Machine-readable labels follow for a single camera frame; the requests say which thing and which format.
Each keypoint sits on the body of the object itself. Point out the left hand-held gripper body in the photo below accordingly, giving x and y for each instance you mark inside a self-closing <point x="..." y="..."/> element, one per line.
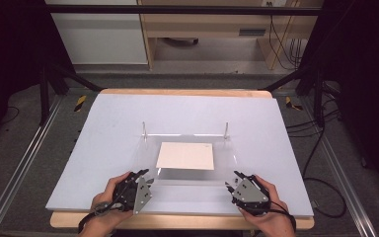
<point x="143" y="196"/>

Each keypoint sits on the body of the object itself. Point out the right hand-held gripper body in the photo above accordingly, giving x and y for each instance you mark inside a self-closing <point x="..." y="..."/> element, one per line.
<point x="250" y="194"/>

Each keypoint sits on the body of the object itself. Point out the clear acrylic stand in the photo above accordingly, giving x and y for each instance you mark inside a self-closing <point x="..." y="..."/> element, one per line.
<point x="187" y="184"/>

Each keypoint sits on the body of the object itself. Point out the cream paper sheet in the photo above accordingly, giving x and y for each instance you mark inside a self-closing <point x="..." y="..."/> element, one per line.
<point x="186" y="156"/>

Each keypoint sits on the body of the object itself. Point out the person's right hand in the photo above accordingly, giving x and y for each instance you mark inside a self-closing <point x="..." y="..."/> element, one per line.
<point x="273" y="223"/>

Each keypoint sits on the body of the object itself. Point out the person's left hand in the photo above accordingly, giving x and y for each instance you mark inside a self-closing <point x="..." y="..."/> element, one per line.
<point x="103" y="217"/>

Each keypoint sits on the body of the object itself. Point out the wooden table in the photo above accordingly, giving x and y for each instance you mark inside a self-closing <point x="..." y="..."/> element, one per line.
<point x="184" y="223"/>

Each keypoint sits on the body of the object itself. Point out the pale blue board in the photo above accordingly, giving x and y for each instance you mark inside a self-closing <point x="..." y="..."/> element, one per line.
<point x="112" y="131"/>

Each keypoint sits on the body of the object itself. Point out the yellow clamp right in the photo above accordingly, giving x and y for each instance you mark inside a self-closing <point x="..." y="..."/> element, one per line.
<point x="289" y="102"/>

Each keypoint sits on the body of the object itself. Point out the yellow black tape piece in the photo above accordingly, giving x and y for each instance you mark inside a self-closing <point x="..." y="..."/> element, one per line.
<point x="80" y="103"/>

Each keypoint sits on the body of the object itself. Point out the black metal stand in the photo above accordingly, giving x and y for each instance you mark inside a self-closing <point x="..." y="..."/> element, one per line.
<point x="318" y="98"/>
<point x="44" y="95"/>

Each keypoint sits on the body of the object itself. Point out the black object under desk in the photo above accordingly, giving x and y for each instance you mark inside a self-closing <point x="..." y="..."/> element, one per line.
<point x="181" y="41"/>

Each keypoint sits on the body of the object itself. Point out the white cabinet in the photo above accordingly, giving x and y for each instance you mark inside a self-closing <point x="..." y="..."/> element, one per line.
<point x="102" y="36"/>

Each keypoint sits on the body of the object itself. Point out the wooden desk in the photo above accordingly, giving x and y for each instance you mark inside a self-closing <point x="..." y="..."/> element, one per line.
<point x="204" y="24"/>

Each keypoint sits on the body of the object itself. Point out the black curtain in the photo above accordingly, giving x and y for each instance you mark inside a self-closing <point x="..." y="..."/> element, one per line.
<point x="365" y="82"/>
<point x="10" y="49"/>

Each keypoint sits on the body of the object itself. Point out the black horizontal bar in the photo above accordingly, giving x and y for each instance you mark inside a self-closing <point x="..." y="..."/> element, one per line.
<point x="177" y="10"/>

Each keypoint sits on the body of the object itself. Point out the aluminium floor rail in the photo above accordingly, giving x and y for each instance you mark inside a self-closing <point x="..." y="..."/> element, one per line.
<point x="339" y="171"/>
<point x="19" y="164"/>

